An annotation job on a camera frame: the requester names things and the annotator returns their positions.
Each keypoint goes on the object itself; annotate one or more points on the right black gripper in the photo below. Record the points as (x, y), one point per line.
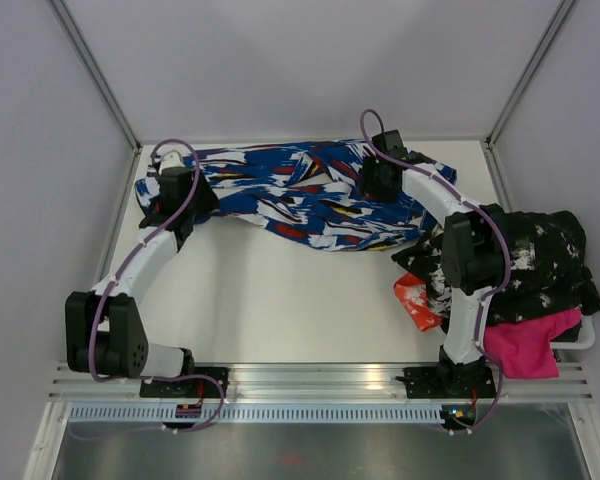
(370, 164)

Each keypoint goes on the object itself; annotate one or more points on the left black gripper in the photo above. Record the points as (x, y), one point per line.
(208, 200)

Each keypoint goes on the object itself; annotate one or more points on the blue white red patterned trousers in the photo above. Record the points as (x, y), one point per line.
(307, 192)

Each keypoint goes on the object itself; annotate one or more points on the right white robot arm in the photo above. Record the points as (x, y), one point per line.
(475, 257)

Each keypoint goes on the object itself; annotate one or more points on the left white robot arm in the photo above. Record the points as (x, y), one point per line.
(105, 335)

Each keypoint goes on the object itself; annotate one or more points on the black white patterned trousers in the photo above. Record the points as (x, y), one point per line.
(548, 273)

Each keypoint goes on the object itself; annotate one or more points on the orange white garment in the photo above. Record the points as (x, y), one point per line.
(410, 291)

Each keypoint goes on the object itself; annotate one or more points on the pink garment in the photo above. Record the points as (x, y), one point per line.
(524, 348)

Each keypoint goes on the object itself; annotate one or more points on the white tray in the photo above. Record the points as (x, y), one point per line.
(581, 337)

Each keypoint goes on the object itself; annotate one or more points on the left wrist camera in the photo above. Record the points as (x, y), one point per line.
(171, 159)

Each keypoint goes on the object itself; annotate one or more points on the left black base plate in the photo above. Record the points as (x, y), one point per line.
(189, 389)

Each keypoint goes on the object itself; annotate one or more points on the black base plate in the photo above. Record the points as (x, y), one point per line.
(426, 382)
(189, 389)

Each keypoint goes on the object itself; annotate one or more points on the left aluminium frame post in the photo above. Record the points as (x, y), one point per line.
(78, 42)

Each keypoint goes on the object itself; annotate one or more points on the aluminium frame post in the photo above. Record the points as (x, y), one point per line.
(549, 36)
(78, 42)

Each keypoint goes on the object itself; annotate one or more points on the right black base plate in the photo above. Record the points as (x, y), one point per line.
(426, 382)

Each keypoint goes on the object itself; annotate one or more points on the slotted cable duct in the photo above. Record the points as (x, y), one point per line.
(260, 413)

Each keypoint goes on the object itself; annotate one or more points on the right aluminium frame post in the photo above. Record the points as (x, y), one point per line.
(549, 36)

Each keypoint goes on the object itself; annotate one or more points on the aluminium mounting rail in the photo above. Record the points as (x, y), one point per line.
(317, 383)

